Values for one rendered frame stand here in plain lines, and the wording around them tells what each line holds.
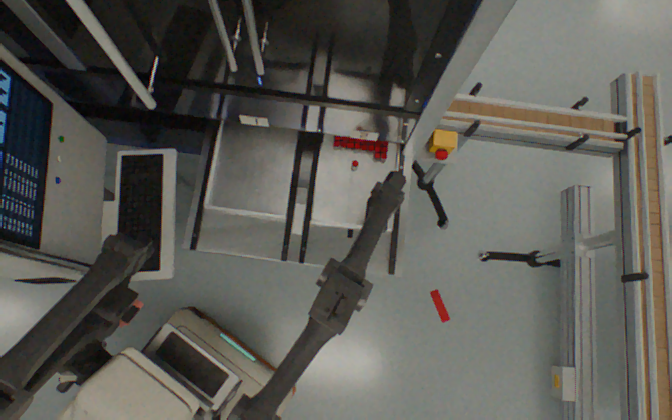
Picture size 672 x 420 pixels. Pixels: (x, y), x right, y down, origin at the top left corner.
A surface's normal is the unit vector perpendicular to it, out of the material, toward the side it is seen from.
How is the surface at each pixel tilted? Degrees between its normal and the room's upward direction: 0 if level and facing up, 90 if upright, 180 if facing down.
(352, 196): 0
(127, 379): 42
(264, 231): 0
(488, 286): 0
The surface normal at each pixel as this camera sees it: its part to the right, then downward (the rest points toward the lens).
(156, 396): 0.43, -0.71
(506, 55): 0.05, -0.25
